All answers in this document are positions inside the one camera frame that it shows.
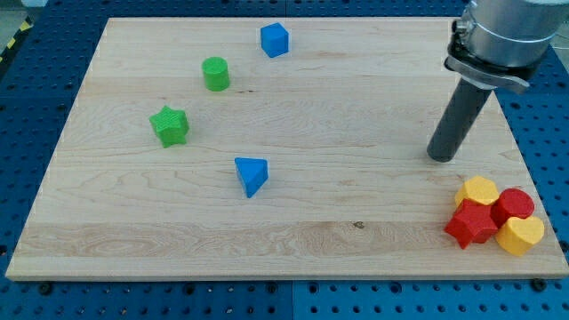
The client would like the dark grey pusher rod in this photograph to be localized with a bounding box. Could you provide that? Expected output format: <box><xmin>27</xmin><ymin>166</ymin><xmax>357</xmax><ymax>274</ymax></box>
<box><xmin>427</xmin><ymin>79</ymin><xmax>492</xmax><ymax>163</ymax></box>

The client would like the green star block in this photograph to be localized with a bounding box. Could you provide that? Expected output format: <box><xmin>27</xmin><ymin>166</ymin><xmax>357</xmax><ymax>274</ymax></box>
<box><xmin>148</xmin><ymin>106</ymin><xmax>189</xmax><ymax>148</ymax></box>

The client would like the blue triangle block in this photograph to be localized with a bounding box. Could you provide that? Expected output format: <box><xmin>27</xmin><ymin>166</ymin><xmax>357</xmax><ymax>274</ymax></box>
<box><xmin>234</xmin><ymin>157</ymin><xmax>268</xmax><ymax>198</ymax></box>

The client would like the wooden board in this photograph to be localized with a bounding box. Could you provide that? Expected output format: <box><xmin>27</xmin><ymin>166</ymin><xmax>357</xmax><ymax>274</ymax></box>
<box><xmin>6</xmin><ymin>18</ymin><xmax>568</xmax><ymax>281</ymax></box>

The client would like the green cylinder block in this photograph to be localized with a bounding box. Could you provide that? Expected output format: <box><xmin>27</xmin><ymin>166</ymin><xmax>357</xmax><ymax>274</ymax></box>
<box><xmin>202</xmin><ymin>57</ymin><xmax>230</xmax><ymax>92</ymax></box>

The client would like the red cylinder block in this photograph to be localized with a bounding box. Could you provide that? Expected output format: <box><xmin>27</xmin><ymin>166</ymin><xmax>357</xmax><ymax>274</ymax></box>
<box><xmin>491</xmin><ymin>188</ymin><xmax>535</xmax><ymax>228</ymax></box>

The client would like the yellow hexagon block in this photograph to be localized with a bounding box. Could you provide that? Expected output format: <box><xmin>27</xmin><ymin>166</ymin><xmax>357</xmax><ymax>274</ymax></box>
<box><xmin>454</xmin><ymin>176</ymin><xmax>500</xmax><ymax>206</ymax></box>

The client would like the red star block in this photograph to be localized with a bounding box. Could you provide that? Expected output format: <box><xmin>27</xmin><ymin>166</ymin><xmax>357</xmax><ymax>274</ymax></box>
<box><xmin>444</xmin><ymin>199</ymin><xmax>498</xmax><ymax>249</ymax></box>

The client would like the yellow heart block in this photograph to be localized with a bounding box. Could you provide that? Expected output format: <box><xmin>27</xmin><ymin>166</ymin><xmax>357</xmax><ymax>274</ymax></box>
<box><xmin>495</xmin><ymin>216</ymin><xmax>545</xmax><ymax>256</ymax></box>

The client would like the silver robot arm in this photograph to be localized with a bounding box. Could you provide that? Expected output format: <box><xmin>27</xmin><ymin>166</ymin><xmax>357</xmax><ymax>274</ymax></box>
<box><xmin>445</xmin><ymin>0</ymin><xmax>568</xmax><ymax>93</ymax></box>

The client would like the blue cube block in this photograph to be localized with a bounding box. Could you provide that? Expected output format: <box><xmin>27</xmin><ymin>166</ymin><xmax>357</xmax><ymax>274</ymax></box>
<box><xmin>260</xmin><ymin>22</ymin><xmax>289</xmax><ymax>58</ymax></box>

